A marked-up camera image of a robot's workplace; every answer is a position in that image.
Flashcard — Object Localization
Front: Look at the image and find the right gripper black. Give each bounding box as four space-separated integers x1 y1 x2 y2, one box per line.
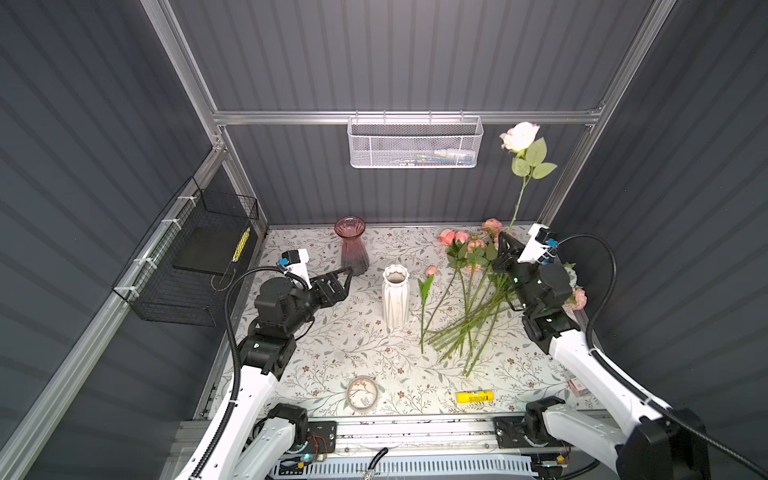
492 232 537 316

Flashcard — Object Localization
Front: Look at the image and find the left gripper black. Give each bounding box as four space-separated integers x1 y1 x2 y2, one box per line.
282 265 350 340

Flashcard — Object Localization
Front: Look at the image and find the purple glass vase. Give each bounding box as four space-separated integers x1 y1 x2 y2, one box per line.
334 216 369 276

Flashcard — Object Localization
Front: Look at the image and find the white ribbed ceramic vase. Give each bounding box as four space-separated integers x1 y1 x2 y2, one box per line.
382 264 410 330

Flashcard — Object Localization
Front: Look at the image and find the cream white rose stem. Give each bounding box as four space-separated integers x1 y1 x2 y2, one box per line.
500 122 558 231

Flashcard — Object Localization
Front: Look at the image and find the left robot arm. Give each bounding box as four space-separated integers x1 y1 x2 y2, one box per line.
177 264 352 479

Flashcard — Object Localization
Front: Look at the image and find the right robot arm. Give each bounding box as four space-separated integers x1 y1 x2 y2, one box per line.
492 224 711 479

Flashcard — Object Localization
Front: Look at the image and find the bunch of artificial flowers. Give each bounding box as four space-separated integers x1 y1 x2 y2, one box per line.
427 217 588 378

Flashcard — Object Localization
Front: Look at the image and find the small pink bud stem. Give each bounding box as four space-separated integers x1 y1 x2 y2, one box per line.
418 265 438 352

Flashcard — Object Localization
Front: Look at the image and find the floral table mat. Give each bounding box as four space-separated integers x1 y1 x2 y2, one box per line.
271 225 599 418

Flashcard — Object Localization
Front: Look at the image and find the clear tape roll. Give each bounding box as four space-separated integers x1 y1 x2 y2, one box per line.
346 376 379 412

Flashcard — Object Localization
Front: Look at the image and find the black notebook in basket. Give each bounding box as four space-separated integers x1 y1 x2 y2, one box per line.
172 227 241 275

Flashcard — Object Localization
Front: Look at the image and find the yellow label tag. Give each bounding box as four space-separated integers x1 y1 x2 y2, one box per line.
456 390 495 404

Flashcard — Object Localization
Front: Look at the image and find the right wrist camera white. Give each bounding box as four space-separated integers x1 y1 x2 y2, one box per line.
518 223 559 264

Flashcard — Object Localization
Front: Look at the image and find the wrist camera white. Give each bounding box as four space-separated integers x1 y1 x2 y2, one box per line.
277 249 310 290
518 223 559 264

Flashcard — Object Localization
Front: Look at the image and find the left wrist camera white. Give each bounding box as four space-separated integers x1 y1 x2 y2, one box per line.
277 249 310 290

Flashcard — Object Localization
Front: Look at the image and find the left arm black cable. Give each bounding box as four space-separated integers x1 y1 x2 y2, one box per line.
188 265 301 480

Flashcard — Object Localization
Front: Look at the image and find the white wire wall basket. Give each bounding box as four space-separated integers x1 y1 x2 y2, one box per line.
347 114 484 169

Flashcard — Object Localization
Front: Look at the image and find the black wire wall basket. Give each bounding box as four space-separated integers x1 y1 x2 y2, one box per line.
113 181 260 327

